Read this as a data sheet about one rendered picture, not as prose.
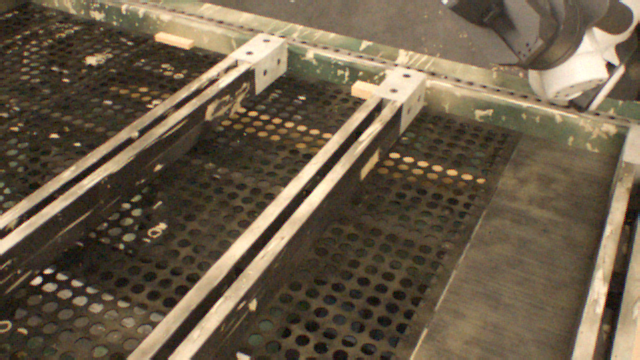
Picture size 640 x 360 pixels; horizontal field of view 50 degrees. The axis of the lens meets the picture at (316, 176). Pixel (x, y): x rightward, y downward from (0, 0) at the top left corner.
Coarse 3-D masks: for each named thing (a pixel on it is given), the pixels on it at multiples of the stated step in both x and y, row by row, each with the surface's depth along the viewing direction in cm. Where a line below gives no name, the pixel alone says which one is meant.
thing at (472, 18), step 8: (448, 0) 56; (456, 0) 56; (464, 0) 56; (472, 0) 57; (480, 0) 58; (488, 0) 58; (496, 0) 59; (456, 8) 56; (464, 8) 57; (472, 8) 58; (480, 8) 59; (488, 8) 59; (496, 8) 59; (464, 16) 58; (472, 16) 59; (480, 16) 60; (488, 16) 59
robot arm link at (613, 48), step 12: (624, 0) 87; (636, 0) 87; (636, 12) 89; (636, 24) 94; (600, 36) 93; (612, 36) 92; (624, 36) 93; (636, 36) 97; (600, 48) 94; (612, 48) 94; (624, 48) 94; (612, 60) 95; (624, 60) 95; (612, 72) 95; (612, 84) 96; (600, 96) 96; (588, 108) 98
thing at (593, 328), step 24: (624, 144) 117; (624, 168) 106; (624, 192) 101; (624, 216) 96; (600, 240) 95; (624, 240) 97; (600, 264) 88; (624, 264) 93; (600, 288) 84; (624, 288) 85; (600, 312) 81; (624, 312) 81; (576, 336) 78; (600, 336) 83; (624, 336) 78
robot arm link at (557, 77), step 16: (576, 0) 68; (592, 0) 68; (608, 0) 67; (592, 16) 68; (608, 16) 68; (624, 16) 72; (576, 32) 68; (592, 32) 74; (608, 32) 74; (624, 32) 75; (576, 48) 69; (592, 48) 72; (560, 64) 71; (576, 64) 72; (592, 64) 72; (544, 80) 75; (560, 80) 73; (576, 80) 72; (592, 80) 73; (560, 96) 78
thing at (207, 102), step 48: (240, 48) 136; (192, 96) 122; (240, 96) 129; (144, 144) 107; (192, 144) 119; (48, 192) 97; (96, 192) 99; (0, 240) 91; (48, 240) 93; (0, 288) 88
